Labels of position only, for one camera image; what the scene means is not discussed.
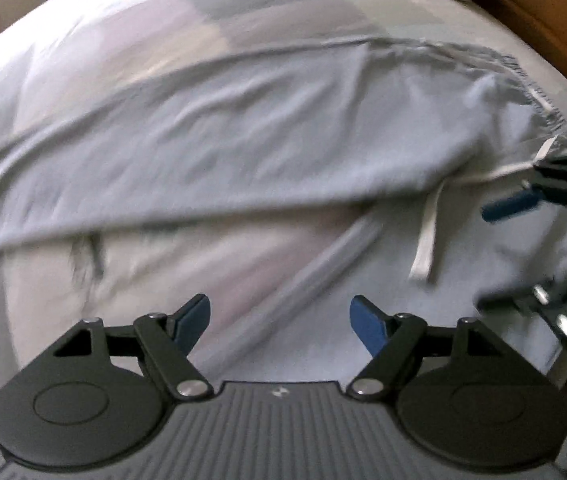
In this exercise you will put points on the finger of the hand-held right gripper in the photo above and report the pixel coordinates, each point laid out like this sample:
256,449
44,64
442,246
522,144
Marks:
506,205
563,305

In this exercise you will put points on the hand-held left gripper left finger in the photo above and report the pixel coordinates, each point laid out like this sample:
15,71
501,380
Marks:
193,320

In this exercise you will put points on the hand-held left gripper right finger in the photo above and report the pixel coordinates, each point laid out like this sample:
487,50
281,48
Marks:
368,327

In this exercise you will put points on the light grey pants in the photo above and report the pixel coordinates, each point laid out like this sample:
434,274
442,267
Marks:
238,135

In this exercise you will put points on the bed with striped sheet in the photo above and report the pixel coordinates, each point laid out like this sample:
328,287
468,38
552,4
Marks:
113,35

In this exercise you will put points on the wooden headboard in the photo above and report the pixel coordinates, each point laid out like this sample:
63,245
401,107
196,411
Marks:
553,20

